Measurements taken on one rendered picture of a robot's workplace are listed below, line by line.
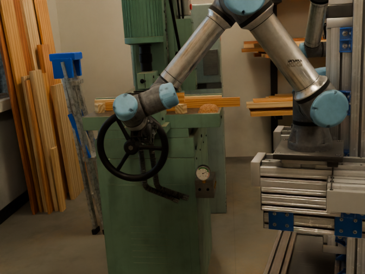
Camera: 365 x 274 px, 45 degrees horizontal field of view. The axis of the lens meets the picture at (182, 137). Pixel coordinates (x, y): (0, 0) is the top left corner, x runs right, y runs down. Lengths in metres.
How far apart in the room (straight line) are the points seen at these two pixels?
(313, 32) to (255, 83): 2.25
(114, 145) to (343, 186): 0.98
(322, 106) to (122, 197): 1.03
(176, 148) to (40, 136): 1.63
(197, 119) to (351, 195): 0.72
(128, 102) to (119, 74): 3.17
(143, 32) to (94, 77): 2.65
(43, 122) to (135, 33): 1.54
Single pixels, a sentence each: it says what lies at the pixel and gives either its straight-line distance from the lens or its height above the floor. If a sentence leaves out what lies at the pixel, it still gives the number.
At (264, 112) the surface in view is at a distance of 3.91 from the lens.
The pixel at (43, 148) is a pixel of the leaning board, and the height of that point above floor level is 0.49.
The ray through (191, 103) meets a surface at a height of 0.92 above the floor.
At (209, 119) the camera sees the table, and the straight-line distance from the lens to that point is 1.84.
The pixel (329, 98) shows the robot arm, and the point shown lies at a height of 1.02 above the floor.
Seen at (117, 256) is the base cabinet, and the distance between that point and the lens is 2.14.
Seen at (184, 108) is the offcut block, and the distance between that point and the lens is 1.87.
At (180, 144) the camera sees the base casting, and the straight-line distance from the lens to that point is 1.88.
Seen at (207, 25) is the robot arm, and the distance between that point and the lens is 1.45.
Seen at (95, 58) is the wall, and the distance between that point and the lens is 4.53.
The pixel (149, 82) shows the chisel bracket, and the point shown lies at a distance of 1.98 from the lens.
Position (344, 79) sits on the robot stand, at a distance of 1.74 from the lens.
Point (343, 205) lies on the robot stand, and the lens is 1.46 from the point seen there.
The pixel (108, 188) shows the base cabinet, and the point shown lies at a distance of 2.02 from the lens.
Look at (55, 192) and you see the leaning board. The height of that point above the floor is 0.15.
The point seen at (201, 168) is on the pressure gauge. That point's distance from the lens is 1.83.
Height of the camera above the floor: 1.22
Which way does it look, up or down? 13 degrees down
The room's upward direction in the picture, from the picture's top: 3 degrees counter-clockwise
